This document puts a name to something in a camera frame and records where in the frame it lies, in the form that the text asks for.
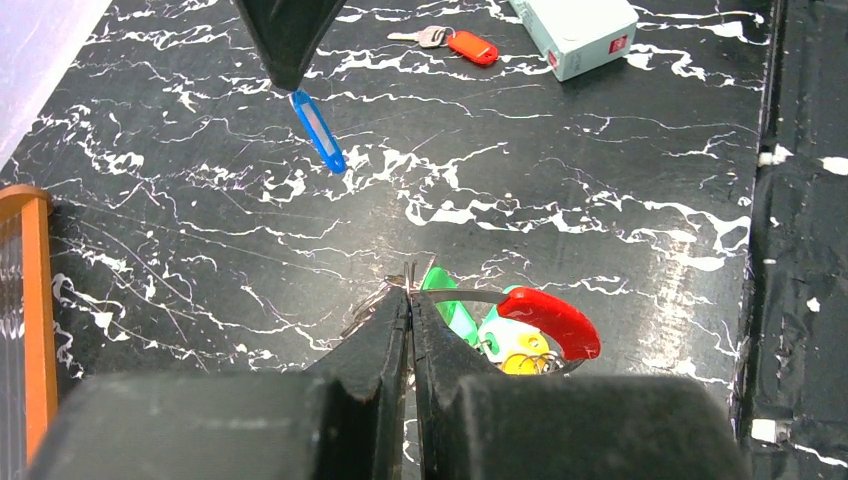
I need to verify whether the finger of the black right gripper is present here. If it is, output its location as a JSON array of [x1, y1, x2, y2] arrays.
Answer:
[[234, 0, 345, 91]]

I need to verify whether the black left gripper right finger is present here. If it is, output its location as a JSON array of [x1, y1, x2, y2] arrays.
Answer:
[[409, 294, 750, 479]]

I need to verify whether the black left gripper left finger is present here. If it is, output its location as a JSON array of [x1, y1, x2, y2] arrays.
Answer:
[[27, 288, 410, 479]]

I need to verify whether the metal key organizer ring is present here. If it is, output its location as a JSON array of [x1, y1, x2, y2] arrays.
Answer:
[[339, 258, 603, 376]]

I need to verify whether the blue key tag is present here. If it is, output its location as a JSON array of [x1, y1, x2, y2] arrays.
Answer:
[[290, 89, 346, 174]]

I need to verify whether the red tag key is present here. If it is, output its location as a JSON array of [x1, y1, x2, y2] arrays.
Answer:
[[387, 26, 499, 66]]

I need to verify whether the white card box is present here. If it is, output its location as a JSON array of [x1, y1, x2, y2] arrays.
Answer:
[[509, 0, 639, 82]]

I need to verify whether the orange wooden shelf rack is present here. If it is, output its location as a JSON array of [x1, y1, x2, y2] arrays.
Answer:
[[1, 185, 58, 479]]

